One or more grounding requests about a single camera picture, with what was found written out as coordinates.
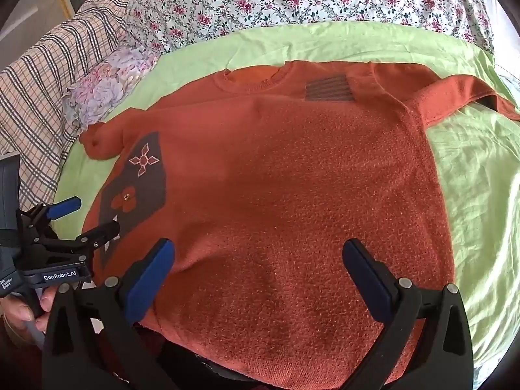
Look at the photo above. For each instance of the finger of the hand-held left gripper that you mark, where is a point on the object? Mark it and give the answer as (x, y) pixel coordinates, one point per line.
(101, 233)
(65, 206)

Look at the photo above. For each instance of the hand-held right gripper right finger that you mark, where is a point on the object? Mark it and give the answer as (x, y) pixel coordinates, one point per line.
(365, 282)

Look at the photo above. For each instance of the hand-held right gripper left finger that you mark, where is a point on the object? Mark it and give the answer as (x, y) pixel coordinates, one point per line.
(146, 282)

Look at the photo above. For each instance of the orange knit sweater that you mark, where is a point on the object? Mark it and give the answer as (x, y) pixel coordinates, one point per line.
(284, 170)

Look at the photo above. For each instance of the person's left hand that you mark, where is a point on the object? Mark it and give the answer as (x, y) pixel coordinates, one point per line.
(18, 310)

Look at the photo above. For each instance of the beige plaid pillow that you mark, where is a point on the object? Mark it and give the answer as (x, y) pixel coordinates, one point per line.
(40, 89)

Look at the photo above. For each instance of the purple floral pillow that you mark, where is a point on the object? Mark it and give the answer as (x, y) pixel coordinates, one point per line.
(109, 85)

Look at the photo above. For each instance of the light green bed sheet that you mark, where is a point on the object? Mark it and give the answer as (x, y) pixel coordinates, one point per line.
(479, 191)

